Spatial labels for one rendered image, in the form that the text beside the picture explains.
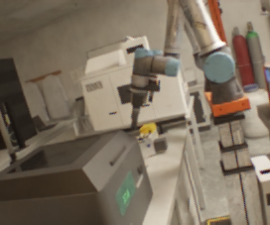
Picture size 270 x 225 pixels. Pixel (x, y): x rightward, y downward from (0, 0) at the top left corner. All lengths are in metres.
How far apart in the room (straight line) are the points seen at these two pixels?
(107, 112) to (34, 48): 4.16
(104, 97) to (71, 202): 1.71
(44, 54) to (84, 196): 5.58
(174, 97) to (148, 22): 3.24
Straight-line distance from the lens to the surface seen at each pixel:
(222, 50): 1.05
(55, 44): 6.02
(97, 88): 2.37
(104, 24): 5.54
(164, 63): 1.09
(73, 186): 0.72
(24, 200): 0.82
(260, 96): 3.82
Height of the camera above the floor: 1.42
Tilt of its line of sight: 10 degrees down
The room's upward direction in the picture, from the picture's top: 16 degrees counter-clockwise
